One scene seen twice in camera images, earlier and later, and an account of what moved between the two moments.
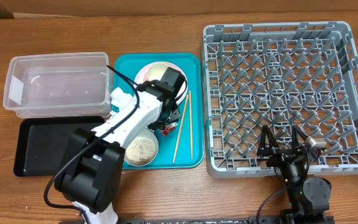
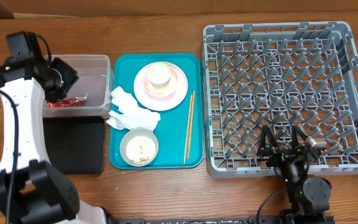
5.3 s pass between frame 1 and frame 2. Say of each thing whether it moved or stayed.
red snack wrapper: moved
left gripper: moved
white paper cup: stayed
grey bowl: stayed
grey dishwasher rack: stayed
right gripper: stayed
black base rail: stayed
